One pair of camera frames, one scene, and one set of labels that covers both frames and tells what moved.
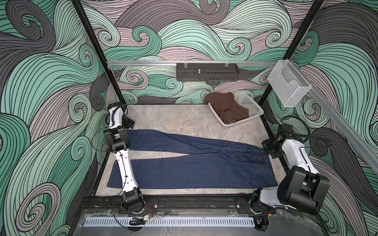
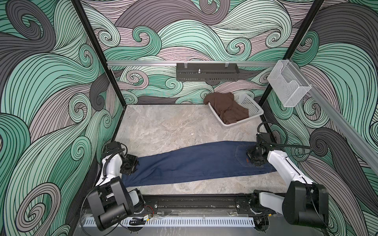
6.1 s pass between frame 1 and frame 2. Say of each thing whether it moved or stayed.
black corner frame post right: stayed
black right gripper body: moved
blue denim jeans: moved
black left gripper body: moved
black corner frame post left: stayed
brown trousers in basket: stayed
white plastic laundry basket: stayed
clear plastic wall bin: stayed
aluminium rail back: stayed
